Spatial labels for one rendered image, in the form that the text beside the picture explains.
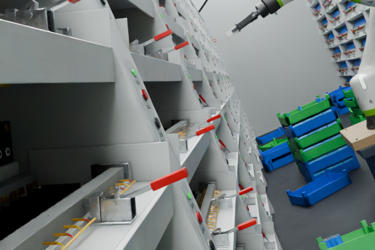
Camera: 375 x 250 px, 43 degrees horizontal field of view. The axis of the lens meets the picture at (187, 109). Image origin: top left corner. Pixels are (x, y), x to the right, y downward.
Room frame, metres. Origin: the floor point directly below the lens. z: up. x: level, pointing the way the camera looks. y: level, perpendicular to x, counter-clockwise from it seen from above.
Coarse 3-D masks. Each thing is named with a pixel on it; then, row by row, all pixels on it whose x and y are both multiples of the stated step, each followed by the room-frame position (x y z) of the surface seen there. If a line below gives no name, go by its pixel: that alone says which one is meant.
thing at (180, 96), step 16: (128, 16) 1.33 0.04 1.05; (144, 16) 1.32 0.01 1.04; (160, 16) 1.34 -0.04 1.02; (128, 32) 1.33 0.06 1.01; (144, 32) 1.32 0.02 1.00; (160, 32) 1.32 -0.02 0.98; (160, 96) 1.33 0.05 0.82; (176, 96) 1.32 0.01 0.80; (192, 96) 1.32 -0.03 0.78; (208, 160) 1.32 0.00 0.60; (240, 208) 1.32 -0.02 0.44
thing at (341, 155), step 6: (342, 150) 2.87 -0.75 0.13; (348, 150) 2.87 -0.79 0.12; (330, 156) 2.87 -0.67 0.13; (336, 156) 2.87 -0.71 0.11; (342, 156) 2.87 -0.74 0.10; (348, 156) 2.87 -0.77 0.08; (306, 162) 2.87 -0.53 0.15; (318, 162) 2.87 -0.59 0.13; (324, 162) 2.87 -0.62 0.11; (330, 162) 2.87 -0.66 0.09; (300, 168) 3.06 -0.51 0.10; (306, 168) 2.88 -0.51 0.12; (312, 168) 2.87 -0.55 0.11; (318, 168) 2.87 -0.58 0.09
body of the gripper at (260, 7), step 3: (258, 3) 2.34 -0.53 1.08; (261, 3) 2.33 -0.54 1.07; (255, 6) 2.35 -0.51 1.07; (258, 6) 2.33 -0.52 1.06; (261, 6) 2.32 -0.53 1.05; (264, 6) 2.32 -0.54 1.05; (258, 9) 2.32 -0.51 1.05; (261, 9) 2.32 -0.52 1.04; (264, 9) 2.32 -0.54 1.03; (255, 12) 2.32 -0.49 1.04; (258, 12) 2.32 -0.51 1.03; (261, 12) 2.32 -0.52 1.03; (264, 12) 2.33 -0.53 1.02; (267, 12) 2.33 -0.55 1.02; (258, 15) 2.36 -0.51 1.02; (261, 15) 2.35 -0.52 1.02; (264, 15) 2.34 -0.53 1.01; (267, 15) 2.35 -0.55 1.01
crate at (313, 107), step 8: (328, 96) 2.87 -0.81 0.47; (312, 104) 3.07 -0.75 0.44; (320, 104) 2.87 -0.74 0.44; (328, 104) 2.87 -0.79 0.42; (296, 112) 2.87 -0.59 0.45; (304, 112) 2.87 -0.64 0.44; (312, 112) 2.87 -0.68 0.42; (280, 120) 3.03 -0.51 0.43; (288, 120) 2.87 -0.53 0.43; (296, 120) 2.87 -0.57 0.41
